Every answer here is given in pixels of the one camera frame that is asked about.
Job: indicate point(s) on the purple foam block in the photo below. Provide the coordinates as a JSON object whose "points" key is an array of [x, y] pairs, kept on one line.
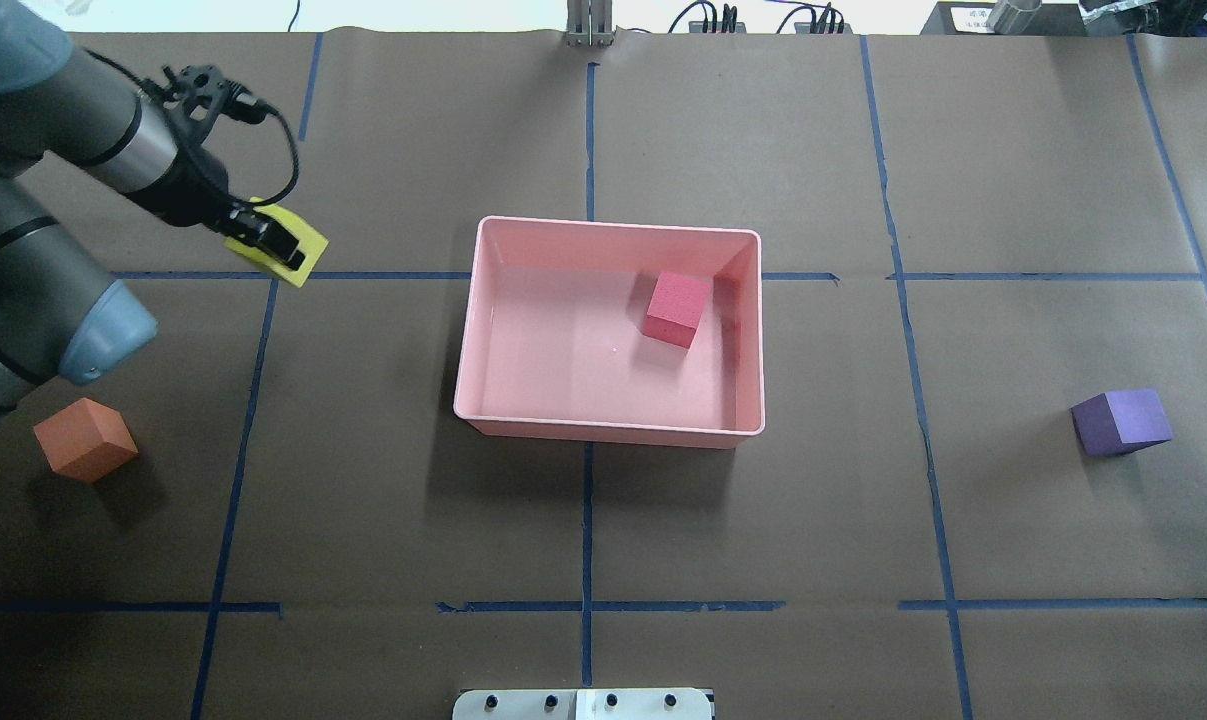
{"points": [[1120, 422]]}

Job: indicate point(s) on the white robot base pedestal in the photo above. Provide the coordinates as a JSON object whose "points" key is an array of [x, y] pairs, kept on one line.
{"points": [[586, 703]]}

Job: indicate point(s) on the black plate under cylinder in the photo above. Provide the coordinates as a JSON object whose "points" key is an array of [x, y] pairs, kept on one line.
{"points": [[969, 18]]}

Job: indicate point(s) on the orange foam block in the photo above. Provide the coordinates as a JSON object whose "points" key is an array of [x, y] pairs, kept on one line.
{"points": [[86, 441]]}

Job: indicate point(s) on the pink plastic bin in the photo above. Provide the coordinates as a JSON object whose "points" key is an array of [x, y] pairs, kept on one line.
{"points": [[552, 346]]}

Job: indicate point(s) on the silver metal cylinder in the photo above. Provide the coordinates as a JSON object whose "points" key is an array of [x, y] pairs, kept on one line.
{"points": [[1011, 17]]}

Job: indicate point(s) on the yellow foam block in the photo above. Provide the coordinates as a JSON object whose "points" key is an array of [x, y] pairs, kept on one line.
{"points": [[288, 249]]}

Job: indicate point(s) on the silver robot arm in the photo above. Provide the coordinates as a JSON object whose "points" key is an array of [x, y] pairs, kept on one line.
{"points": [[63, 314]]}

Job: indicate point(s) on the aluminium frame post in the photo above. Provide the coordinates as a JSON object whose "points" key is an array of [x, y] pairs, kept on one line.
{"points": [[589, 23]]}

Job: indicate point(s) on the red foam block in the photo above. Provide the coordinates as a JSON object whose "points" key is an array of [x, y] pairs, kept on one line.
{"points": [[676, 308]]}

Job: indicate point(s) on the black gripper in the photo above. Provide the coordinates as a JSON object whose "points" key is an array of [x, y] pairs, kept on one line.
{"points": [[192, 193]]}

